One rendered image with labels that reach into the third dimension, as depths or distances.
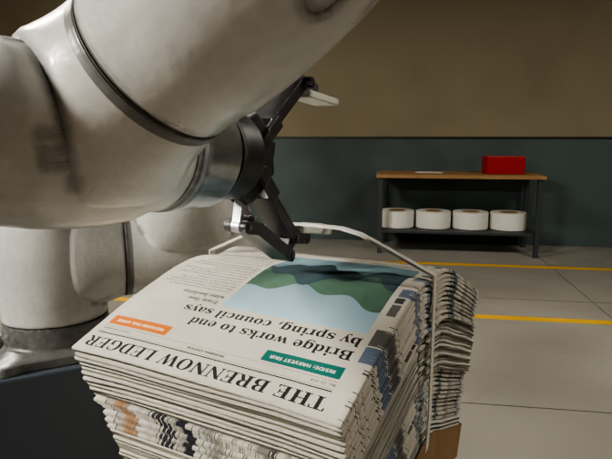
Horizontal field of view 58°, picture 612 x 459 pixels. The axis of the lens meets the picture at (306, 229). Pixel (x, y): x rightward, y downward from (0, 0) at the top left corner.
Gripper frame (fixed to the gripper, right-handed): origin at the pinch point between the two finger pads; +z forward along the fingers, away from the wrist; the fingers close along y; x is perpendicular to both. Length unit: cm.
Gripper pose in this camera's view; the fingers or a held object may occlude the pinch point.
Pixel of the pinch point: (319, 163)
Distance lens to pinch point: 62.2
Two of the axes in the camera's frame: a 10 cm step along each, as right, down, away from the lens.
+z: 4.8, -0.6, 8.7
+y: -0.6, 9.9, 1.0
